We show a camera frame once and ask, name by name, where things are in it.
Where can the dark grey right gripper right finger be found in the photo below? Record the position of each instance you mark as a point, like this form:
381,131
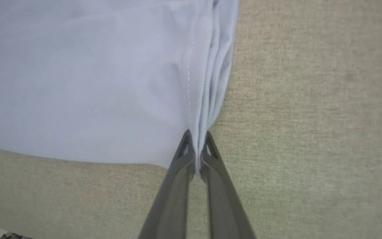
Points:
222,199

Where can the grey fabric sofa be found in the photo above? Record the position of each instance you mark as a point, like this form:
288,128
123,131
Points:
310,132

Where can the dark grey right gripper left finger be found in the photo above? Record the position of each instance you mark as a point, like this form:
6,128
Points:
174,192

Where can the light blue and white shirt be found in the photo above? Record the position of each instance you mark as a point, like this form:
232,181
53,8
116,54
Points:
78,83

